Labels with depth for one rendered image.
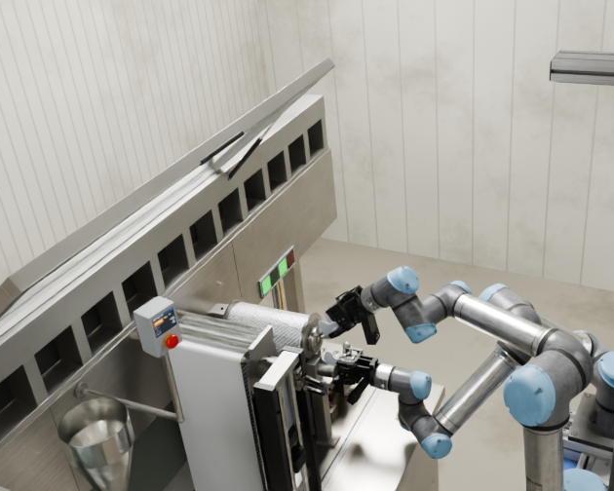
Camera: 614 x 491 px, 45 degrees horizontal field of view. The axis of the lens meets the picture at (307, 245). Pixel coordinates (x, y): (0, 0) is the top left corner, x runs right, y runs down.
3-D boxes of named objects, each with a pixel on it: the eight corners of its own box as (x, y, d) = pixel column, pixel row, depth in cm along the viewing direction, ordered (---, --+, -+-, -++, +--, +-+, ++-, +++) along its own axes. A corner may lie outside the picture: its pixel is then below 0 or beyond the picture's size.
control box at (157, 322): (163, 361, 150) (153, 321, 145) (142, 351, 154) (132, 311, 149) (188, 343, 155) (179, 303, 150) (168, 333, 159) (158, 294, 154)
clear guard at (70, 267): (21, 283, 110) (19, 281, 110) (-82, 390, 142) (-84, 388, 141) (322, 70, 190) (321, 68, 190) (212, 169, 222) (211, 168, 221)
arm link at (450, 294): (616, 338, 165) (450, 268, 201) (587, 360, 160) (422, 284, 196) (613, 380, 170) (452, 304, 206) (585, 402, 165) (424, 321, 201)
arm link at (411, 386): (424, 408, 209) (424, 385, 205) (388, 399, 214) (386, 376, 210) (433, 391, 215) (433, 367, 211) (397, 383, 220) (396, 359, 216)
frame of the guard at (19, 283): (34, 321, 105) (-2, 283, 104) (-84, 430, 141) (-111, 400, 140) (350, 76, 192) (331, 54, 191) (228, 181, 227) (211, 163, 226)
